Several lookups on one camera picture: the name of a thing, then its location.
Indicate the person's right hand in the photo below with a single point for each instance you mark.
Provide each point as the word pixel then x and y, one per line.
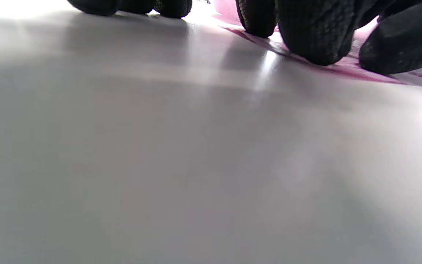
pixel 405 44

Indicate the person's left hand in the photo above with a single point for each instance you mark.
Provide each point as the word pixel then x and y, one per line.
pixel 313 33

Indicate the pink invoice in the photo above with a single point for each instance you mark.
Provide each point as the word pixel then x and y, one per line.
pixel 350 69

